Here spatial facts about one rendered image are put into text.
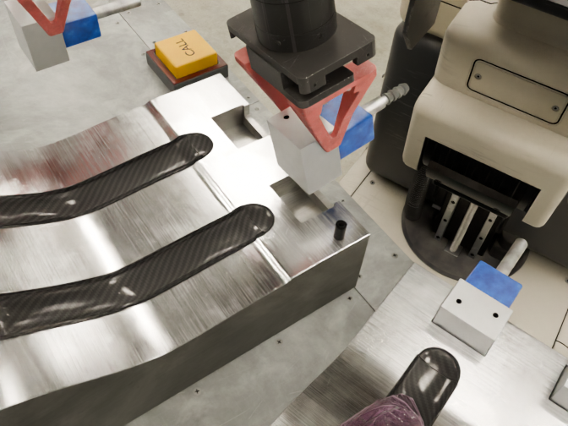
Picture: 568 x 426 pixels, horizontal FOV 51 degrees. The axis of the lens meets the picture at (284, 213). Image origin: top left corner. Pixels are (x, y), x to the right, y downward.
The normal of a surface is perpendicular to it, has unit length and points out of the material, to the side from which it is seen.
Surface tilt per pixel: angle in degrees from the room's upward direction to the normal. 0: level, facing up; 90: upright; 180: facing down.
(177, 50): 0
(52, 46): 90
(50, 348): 28
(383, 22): 0
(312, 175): 81
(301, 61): 12
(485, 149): 98
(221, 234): 8
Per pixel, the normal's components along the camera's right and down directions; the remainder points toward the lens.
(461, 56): -0.55, 0.72
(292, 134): -0.16, -0.64
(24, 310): 0.46, -0.70
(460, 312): 0.05, -0.61
